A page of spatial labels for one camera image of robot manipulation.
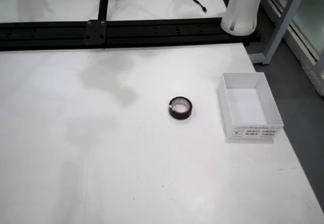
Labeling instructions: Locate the small red object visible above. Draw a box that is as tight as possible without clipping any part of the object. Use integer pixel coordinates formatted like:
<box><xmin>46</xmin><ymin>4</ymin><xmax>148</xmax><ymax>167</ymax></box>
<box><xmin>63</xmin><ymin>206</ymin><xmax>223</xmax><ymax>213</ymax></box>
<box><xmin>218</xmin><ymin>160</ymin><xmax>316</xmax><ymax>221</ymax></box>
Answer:
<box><xmin>167</xmin><ymin>96</ymin><xmax>193</xmax><ymax>120</ymax></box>

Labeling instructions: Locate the white rectangular bin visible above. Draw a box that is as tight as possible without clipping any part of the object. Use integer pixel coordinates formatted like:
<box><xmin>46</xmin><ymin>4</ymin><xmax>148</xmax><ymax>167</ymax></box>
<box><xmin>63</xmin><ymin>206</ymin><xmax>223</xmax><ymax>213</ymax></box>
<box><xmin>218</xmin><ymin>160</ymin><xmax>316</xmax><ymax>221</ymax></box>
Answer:
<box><xmin>216</xmin><ymin>72</ymin><xmax>284</xmax><ymax>144</ymax></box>

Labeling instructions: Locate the black upright mast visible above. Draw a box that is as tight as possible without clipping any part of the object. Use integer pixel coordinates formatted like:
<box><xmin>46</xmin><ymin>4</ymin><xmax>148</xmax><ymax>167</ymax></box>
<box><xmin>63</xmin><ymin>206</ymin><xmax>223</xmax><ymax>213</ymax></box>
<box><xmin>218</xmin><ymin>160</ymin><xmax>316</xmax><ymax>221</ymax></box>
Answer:
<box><xmin>97</xmin><ymin>0</ymin><xmax>114</xmax><ymax>22</ymax></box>

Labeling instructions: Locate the black aluminium rail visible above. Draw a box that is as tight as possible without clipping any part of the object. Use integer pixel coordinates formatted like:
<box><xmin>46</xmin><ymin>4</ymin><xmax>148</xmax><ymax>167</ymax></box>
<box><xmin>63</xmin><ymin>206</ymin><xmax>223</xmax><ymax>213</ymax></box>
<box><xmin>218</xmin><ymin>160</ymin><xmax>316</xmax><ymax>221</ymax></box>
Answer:
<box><xmin>0</xmin><ymin>17</ymin><xmax>261</xmax><ymax>52</ymax></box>

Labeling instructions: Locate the black bracket plate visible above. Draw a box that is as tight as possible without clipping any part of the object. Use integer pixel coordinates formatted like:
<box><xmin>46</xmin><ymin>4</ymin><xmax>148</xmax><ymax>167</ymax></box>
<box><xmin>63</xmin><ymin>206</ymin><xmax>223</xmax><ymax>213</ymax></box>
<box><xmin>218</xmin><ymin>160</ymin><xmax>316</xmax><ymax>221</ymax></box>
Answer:
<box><xmin>84</xmin><ymin>20</ymin><xmax>106</xmax><ymax>45</ymax></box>

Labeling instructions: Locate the glass partition pale frame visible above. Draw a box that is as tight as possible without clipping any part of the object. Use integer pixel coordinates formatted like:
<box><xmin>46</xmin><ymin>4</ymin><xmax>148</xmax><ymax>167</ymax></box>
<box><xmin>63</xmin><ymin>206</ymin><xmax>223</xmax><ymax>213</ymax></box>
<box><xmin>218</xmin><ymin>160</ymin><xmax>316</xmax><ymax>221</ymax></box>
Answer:
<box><xmin>249</xmin><ymin>0</ymin><xmax>324</xmax><ymax>66</ymax></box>

